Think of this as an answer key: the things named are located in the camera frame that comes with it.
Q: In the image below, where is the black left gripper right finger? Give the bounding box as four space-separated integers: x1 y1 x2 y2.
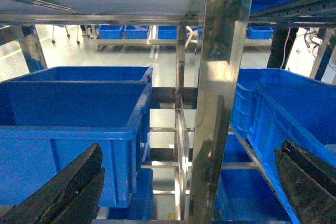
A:
275 140 335 223

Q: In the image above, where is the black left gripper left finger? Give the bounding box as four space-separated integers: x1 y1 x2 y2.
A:
1 143 105 223

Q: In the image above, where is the steel shelf rack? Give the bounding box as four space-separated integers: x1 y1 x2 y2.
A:
1 0 335 223

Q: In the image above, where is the large blue bin right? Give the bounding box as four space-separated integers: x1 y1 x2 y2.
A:
248 84 335 223

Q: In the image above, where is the blue bin left front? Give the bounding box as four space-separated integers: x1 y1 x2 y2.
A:
1 81 152 208

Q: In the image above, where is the blue bin behind right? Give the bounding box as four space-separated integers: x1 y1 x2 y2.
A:
230 68 326 139

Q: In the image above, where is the blue bin left rear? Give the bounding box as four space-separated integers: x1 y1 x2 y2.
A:
10 66 153 83

